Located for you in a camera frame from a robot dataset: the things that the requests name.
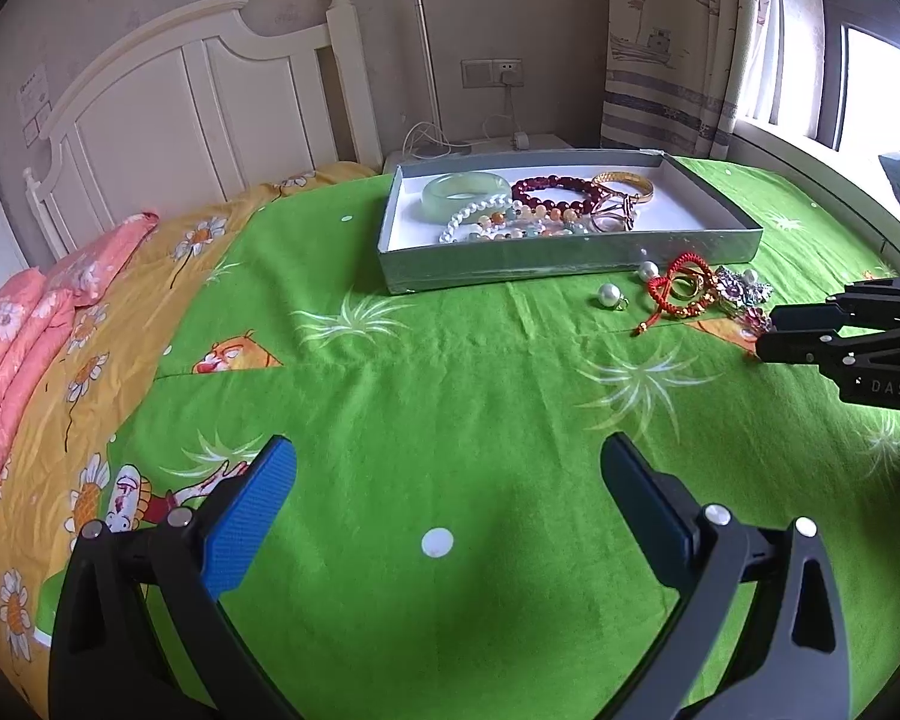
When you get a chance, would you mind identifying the pale green jade bangle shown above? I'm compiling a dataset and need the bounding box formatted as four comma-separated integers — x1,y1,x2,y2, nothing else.
421,172,512,220

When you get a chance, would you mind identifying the pink folded quilt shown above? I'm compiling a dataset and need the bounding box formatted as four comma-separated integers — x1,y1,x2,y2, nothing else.
0,266,76,509

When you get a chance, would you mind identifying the white lamp cable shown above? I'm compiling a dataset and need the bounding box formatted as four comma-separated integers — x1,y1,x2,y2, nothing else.
403,120,451,158

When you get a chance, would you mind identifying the silver jewelled brooch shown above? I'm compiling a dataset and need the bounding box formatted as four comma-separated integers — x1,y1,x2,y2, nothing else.
709,264,775,335

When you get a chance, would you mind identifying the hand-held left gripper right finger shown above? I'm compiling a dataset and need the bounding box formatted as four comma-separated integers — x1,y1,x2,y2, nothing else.
600,431,852,720

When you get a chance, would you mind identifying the white charger with cable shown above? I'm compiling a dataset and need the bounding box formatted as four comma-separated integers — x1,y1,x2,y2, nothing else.
502,79,530,151

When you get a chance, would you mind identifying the silver stick lamp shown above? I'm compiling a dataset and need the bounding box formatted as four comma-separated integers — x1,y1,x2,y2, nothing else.
412,0,473,158

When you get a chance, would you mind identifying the window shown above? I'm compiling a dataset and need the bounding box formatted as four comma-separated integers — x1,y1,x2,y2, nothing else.
735,0,900,166

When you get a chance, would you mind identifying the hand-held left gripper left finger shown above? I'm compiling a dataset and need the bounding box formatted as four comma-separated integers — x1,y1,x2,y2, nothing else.
49,435,301,720

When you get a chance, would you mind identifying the dark red bead bracelet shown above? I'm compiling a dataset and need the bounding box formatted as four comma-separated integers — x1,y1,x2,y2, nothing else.
510,175,605,217

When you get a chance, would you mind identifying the ship print curtain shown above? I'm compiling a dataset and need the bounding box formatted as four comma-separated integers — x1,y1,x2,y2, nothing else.
600,0,777,162

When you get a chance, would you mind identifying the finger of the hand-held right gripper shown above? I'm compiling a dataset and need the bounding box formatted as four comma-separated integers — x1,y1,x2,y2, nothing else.
769,275,900,335
755,330,900,370

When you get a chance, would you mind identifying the green printed blanket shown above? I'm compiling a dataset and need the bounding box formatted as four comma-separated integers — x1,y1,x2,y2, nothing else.
37,154,900,720

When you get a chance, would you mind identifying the white pearl necklace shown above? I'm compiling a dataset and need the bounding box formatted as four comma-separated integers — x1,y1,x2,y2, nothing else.
439,193,522,245

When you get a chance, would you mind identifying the pink floral pillow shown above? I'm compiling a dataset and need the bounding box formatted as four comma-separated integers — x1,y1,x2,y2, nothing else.
45,211,160,308

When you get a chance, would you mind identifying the wall socket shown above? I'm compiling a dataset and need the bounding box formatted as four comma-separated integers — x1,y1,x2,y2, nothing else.
461,56,522,89

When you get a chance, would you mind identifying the paper wall notice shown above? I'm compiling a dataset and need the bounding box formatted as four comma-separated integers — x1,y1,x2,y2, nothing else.
16,64,52,147

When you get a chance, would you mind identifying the red string bracelet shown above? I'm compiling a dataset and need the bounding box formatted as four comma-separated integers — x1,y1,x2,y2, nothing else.
636,253,710,335

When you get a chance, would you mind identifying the white wooden headboard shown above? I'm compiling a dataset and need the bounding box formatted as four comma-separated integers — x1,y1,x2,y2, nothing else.
22,0,385,260

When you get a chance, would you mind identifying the multicolour bead bracelet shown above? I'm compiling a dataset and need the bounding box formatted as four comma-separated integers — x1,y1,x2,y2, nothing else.
465,206,590,241

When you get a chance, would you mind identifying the grey cardboard box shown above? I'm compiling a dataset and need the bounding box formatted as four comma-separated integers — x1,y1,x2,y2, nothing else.
376,148,764,295

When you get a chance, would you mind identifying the gold bangle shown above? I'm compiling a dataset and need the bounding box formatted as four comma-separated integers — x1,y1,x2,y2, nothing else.
591,171,655,205

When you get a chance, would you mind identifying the white nightstand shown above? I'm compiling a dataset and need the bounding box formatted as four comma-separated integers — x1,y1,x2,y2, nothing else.
382,133,575,175

